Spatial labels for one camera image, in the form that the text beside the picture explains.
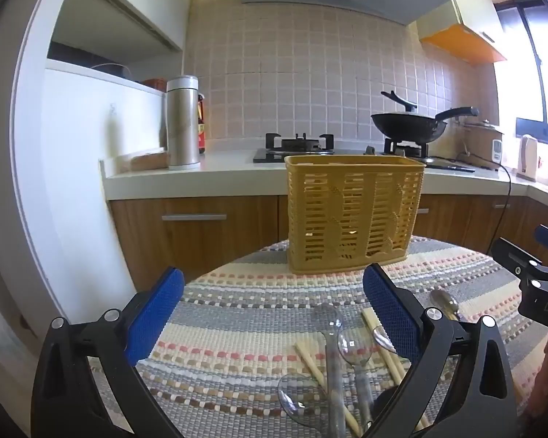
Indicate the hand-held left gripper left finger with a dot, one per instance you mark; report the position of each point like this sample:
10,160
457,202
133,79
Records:
155,317

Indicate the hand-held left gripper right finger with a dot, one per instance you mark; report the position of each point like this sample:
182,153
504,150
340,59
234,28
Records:
392,317

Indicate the metal spoon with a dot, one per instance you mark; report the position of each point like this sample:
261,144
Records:
445,303
383,340

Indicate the clear plastic spoon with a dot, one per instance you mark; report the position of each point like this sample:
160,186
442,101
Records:
332,374
299,401
356,351

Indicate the yellow plastic utensil basket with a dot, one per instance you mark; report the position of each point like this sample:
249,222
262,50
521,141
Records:
354,210

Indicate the wooden base cabinet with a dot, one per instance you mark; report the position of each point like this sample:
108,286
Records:
201,246

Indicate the white electric kettle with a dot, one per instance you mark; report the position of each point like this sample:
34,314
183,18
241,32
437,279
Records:
528,157

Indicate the striped woven tablecloth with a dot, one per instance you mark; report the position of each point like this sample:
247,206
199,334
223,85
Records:
255,328

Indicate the rice cooker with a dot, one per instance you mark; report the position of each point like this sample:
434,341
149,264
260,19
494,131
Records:
484,141

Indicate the brown wooden block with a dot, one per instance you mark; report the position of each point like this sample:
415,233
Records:
144,162

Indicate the white kitchen countertop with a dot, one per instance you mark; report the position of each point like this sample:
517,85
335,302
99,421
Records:
228,169

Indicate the black wok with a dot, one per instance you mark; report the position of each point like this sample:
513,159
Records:
408,125

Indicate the window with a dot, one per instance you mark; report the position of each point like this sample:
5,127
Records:
529,64

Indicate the black gas stove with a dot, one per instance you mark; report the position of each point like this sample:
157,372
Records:
301,148

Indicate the black spatula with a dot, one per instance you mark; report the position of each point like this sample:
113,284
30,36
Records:
399,100

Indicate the red label sauce bottle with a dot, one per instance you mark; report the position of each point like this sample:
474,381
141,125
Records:
201,127

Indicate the steel thermos flask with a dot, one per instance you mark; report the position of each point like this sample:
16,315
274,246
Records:
182,123

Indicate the red container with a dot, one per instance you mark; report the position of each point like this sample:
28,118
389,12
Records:
154,84

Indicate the orange wall cabinet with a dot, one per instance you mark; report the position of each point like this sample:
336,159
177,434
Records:
466,36

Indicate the white wall shelf unit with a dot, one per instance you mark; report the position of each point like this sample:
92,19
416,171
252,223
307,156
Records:
109,32

